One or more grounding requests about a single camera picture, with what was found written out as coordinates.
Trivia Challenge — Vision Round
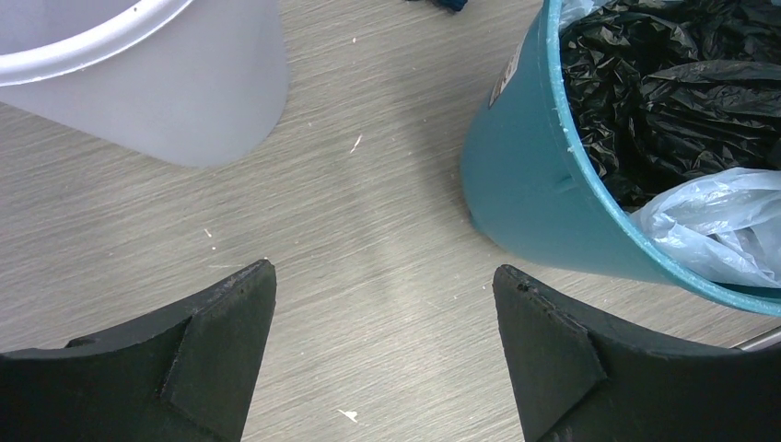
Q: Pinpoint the teal plastic bucket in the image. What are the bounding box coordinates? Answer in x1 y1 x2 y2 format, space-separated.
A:
460 1 780 316

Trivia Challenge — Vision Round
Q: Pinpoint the grey translucent trash bin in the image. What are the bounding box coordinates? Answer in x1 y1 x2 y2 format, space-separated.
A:
1 1 289 167

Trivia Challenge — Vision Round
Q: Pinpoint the light blue plastic bag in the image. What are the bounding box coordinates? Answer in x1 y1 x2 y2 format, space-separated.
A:
630 168 780 289

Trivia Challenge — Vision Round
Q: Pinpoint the black trash bag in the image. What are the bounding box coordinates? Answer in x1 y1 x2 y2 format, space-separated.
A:
559 1 780 212

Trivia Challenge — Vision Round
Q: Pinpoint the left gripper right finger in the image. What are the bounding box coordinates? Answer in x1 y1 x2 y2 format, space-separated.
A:
493 264 780 441

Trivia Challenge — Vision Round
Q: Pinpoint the dark navy cloth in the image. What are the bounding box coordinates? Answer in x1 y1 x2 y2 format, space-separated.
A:
425 0 468 13

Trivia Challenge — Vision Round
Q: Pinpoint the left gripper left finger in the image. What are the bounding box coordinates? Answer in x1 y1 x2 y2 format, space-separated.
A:
1 260 276 441

